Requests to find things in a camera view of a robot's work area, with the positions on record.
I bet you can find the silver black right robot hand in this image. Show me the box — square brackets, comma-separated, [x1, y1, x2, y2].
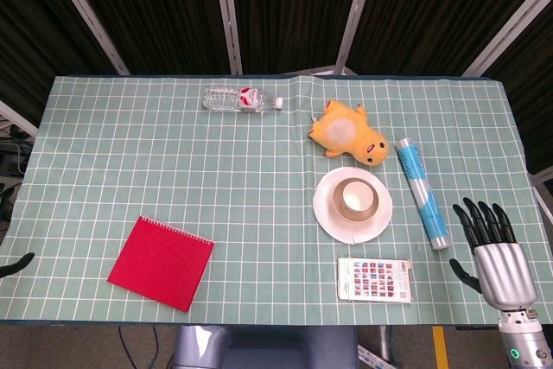
[448, 196, 537, 311]

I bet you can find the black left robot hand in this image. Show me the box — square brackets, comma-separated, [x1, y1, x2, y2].
[0, 251, 35, 279]

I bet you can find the white object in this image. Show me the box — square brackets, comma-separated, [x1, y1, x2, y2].
[340, 181, 375, 213]

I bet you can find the beige bowl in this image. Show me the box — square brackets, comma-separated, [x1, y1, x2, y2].
[331, 177, 380, 221]

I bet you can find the blue and clear roll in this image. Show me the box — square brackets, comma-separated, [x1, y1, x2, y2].
[396, 137, 448, 251]

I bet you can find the printed sticker card pack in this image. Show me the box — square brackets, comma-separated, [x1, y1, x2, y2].
[337, 257, 412, 303]

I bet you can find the red spiral notebook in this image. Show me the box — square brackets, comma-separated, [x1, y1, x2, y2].
[106, 214, 216, 314]

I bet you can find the white paper plate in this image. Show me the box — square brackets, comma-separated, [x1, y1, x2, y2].
[312, 166, 393, 245]

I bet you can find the yellow plush toy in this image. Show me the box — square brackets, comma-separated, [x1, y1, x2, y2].
[308, 99, 391, 167]

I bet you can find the green grid tablecloth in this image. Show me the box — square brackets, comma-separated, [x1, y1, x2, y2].
[0, 73, 553, 327]

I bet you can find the grey robot torso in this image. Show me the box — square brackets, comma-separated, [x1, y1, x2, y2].
[172, 325, 359, 369]

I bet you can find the clear plastic water bottle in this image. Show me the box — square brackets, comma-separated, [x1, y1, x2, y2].
[201, 86, 284, 113]

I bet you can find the dark pleated curtain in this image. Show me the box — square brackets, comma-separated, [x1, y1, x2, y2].
[0, 0, 553, 180]

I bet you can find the white metal partition post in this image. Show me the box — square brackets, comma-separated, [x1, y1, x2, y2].
[334, 0, 382, 75]
[210, 0, 244, 75]
[461, 0, 553, 77]
[0, 99, 40, 139]
[529, 171, 553, 215]
[41, 0, 131, 76]

